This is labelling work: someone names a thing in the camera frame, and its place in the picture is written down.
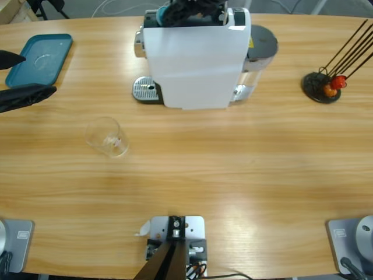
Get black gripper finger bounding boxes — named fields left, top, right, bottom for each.
left=161, top=0, right=193, bottom=27
left=189, top=0, right=227, bottom=16
left=0, top=84, right=57, bottom=114
left=0, top=50, right=26, bottom=70

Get blue coffee capsule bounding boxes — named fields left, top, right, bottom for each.
left=156, top=7, right=170, bottom=25

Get clear drinking glass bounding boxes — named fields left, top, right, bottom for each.
left=85, top=116, right=130, bottom=159

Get white capsule coffee machine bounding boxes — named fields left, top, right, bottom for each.
left=132, top=7, right=252, bottom=111

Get orange coffee capsule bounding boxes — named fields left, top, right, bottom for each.
left=323, top=84, right=341, bottom=97

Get red coffee capsule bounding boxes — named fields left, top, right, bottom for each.
left=330, top=75, right=347, bottom=90

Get teal plastic tray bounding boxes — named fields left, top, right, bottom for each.
left=5, top=33, right=73, bottom=89

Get clear water tank dark lid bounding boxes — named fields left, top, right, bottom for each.
left=233, top=24, right=279, bottom=103

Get black metal stand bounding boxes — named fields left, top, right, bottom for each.
left=27, top=0, right=71, bottom=20

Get metal grid drip tray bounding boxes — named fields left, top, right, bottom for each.
left=132, top=75, right=164, bottom=105

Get black capsule holder with rods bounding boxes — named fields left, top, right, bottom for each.
left=301, top=19, right=373, bottom=104

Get white paper tab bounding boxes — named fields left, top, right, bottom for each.
left=133, top=220, right=151, bottom=237

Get white floor cable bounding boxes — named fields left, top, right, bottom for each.
left=92, top=0, right=164, bottom=16

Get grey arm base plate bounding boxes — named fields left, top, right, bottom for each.
left=325, top=217, right=373, bottom=275
left=0, top=219, right=35, bottom=274

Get black cable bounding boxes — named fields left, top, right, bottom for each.
left=207, top=272, right=252, bottom=280
left=0, top=251, right=14, bottom=274
left=340, top=256, right=368, bottom=280

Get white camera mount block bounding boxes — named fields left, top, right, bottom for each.
left=145, top=215, right=208, bottom=278

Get black camera post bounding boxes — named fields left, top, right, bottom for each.
left=133, top=215, right=187, bottom=280

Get orange and white wires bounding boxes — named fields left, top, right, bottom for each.
left=186, top=261, right=207, bottom=278

